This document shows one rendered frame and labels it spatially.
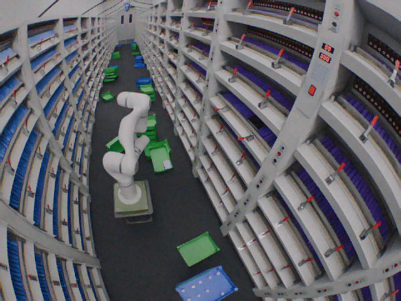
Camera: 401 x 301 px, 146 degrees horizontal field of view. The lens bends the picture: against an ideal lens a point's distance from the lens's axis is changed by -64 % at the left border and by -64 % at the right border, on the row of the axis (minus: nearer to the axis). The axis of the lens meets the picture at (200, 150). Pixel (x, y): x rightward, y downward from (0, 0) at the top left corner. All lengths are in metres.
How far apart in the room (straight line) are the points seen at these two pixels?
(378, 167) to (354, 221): 0.21
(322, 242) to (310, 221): 0.13
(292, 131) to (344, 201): 0.33
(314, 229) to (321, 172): 0.26
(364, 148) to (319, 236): 0.41
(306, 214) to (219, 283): 0.66
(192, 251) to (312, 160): 1.21
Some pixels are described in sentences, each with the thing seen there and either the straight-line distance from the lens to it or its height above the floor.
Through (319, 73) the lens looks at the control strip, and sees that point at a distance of 0.57.
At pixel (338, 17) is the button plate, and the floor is 1.65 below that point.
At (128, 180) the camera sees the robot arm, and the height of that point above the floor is 0.60.
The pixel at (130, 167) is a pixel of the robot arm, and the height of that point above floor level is 0.75.
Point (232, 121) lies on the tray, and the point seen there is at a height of 0.95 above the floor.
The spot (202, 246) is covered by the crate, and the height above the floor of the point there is 0.00.
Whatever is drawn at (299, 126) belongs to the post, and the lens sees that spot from 0.63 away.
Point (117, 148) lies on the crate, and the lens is 2.15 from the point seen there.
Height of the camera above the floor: 1.49
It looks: 46 degrees down
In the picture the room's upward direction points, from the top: 10 degrees clockwise
